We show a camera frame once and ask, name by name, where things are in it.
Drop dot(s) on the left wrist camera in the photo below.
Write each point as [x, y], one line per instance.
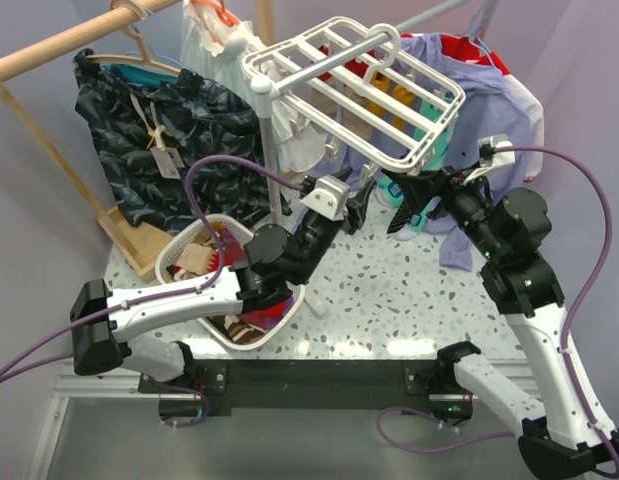
[328, 198]

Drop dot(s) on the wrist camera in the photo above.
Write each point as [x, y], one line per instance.
[492, 161]
[328, 198]

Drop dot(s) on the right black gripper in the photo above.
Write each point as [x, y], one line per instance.
[419, 189]

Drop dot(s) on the lavender shirt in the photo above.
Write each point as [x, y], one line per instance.
[455, 251]

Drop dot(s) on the white plastic sock hanger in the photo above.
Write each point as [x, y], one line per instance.
[365, 72]

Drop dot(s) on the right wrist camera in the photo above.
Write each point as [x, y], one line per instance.
[492, 161]

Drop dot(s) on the red sock in basket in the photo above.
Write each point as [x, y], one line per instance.
[265, 319]

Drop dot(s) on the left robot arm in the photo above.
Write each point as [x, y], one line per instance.
[111, 328]

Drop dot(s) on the dark leaf-print garment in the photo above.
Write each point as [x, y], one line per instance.
[129, 110]

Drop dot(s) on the black striped sock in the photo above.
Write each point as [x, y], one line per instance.
[364, 205]
[401, 217]

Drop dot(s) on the red and beige sock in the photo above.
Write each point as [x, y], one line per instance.
[323, 103]
[352, 121]

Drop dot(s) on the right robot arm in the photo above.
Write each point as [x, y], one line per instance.
[566, 432]

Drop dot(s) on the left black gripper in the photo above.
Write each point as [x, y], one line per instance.
[344, 174]

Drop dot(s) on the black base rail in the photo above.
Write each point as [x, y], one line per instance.
[314, 385]

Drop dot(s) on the white ruffled dress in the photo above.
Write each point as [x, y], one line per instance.
[215, 51]

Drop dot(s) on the garment price tag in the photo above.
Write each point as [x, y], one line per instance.
[168, 161]

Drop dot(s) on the white laundry basket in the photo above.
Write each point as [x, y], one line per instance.
[218, 299]

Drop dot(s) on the orange clothes hanger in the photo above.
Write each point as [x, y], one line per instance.
[219, 8]

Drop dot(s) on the blue wire hanger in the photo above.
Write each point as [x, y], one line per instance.
[481, 30]

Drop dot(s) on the brown striped sock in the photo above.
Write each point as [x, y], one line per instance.
[236, 330]

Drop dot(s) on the wooden garment rack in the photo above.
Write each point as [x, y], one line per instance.
[216, 184]

